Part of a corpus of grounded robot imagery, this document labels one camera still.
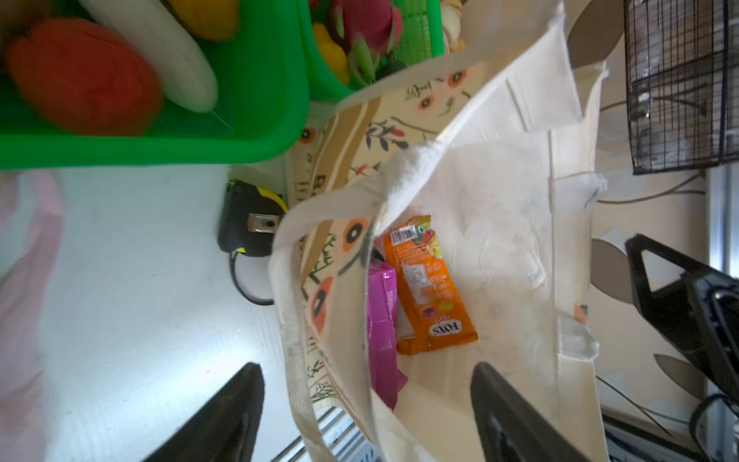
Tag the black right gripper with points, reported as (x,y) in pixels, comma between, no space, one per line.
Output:
(697,314)

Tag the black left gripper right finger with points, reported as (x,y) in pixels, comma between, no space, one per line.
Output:
(509,427)

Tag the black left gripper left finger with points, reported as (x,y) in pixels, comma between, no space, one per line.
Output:
(226,427)

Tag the purple Fox's candy bag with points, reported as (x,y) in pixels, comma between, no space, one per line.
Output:
(382,319)

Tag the orange Fox's candy bag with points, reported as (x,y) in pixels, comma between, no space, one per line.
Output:
(433,315)

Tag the cream canvas tote bag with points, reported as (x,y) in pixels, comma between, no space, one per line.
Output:
(496,144)

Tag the black yellow tape measure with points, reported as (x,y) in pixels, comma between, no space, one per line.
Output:
(249,220)

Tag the left green plastic basket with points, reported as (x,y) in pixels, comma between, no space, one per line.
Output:
(263,103)

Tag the green plastic basket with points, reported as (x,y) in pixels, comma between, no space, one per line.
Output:
(263,103)
(422,39)

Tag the white radish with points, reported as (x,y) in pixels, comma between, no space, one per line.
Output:
(186,76)

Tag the right green plastic basket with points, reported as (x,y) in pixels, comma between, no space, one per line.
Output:
(422,39)

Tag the red tomato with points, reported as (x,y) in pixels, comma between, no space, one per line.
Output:
(84,79)

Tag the yellow lemon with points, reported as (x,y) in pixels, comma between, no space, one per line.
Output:
(333,54)

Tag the yellow potato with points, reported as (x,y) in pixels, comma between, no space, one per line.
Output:
(215,20)

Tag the pink dragon fruit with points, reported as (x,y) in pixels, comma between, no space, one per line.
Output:
(371,29)

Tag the black wire basket right wall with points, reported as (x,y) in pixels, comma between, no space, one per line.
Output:
(682,84)

